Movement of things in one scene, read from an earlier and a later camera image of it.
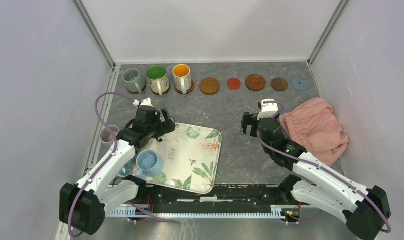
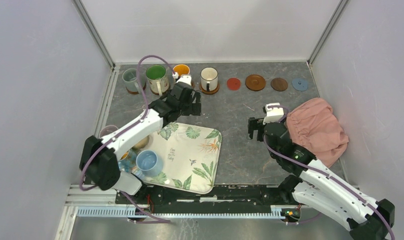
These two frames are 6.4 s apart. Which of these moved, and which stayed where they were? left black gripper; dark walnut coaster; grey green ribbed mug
Moved: left black gripper
Stayed: dark walnut coaster; grey green ribbed mug
